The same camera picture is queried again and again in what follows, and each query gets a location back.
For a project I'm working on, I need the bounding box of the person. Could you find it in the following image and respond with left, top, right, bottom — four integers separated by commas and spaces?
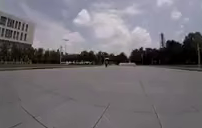
103, 57, 110, 68

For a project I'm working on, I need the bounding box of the low white structure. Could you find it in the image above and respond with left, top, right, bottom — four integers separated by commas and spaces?
118, 62, 137, 67

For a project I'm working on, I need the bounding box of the grey paved plaza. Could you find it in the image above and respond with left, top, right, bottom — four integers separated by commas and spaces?
0, 64, 202, 128

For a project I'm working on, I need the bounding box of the street lamp pole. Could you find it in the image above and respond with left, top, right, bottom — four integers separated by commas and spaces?
62, 38, 70, 64

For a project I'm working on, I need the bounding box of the row of trees by building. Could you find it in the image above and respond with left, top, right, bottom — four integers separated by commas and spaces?
0, 41, 129, 66

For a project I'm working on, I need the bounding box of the lattice tower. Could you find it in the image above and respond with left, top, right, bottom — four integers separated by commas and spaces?
159, 32, 165, 50

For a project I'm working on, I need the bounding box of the row of dark trees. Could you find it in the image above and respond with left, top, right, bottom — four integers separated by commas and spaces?
128, 31, 202, 66

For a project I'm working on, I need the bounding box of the white building with many windows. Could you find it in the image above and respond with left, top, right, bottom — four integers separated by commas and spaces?
0, 8, 36, 63

